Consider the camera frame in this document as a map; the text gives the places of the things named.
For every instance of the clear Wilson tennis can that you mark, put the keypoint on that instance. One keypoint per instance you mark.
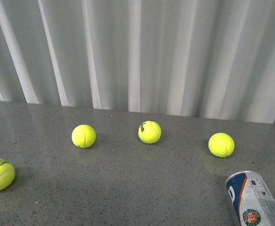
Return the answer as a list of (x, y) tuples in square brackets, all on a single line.
[(251, 198)]

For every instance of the Wilson logo tennis ball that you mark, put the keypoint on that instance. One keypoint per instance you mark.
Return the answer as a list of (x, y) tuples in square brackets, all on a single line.
[(149, 132)]

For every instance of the right plain tennis ball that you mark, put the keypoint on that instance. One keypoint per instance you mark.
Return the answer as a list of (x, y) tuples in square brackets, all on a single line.
[(221, 145)]

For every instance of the white pleated curtain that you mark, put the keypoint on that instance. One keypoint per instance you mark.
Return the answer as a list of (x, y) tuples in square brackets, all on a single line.
[(202, 58)]

